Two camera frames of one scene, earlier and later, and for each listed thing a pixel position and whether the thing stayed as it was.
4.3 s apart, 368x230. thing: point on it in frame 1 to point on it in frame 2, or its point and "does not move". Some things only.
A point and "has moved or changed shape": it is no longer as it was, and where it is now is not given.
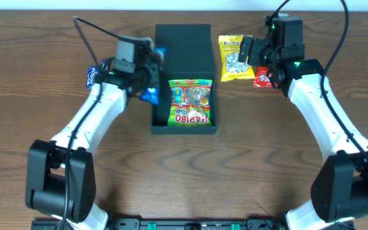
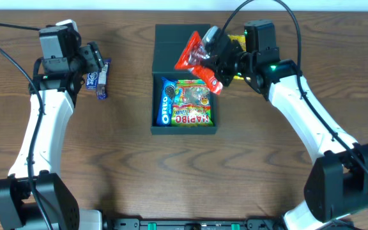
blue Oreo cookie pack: x=151 y=94 to x=165 y=109
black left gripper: x=153 y=74 to x=95 y=57
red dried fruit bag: x=262 y=79 has moved or changed shape
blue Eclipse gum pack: x=92 y=71 does not move
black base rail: x=170 y=223 does not move
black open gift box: x=189 y=56 does not move
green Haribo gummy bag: x=190 y=104 does not move
